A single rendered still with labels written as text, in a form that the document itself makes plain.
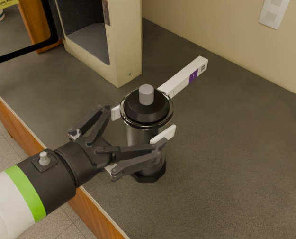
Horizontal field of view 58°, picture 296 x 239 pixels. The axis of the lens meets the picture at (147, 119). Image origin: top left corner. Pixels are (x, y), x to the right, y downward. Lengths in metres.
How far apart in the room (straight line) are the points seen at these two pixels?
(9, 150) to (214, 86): 1.58
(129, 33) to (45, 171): 0.53
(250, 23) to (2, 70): 0.89
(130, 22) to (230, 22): 0.39
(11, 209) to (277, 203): 0.57
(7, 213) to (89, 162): 0.13
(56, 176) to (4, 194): 0.07
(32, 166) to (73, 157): 0.06
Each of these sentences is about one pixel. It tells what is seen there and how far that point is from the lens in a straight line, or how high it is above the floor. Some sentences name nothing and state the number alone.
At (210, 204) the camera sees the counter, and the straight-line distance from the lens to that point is 0.67.
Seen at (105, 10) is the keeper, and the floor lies 1.21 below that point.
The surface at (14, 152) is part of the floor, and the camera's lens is 2.09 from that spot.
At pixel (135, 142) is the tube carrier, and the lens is 0.56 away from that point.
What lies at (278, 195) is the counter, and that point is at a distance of 0.74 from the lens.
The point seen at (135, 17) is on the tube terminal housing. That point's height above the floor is 1.16.
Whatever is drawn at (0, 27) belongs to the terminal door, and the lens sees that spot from 1.00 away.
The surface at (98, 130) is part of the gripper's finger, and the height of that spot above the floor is 1.16.
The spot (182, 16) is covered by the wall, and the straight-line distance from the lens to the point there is 1.18.
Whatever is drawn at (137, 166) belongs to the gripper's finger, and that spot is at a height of 1.14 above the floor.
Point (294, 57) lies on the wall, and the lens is 0.99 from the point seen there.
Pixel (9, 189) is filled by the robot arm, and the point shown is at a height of 1.21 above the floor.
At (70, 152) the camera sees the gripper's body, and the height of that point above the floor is 1.19.
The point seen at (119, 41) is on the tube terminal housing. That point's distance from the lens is 0.82.
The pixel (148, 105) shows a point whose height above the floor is 1.18.
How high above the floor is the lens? 1.54
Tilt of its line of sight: 48 degrees down
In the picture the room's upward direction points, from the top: straight up
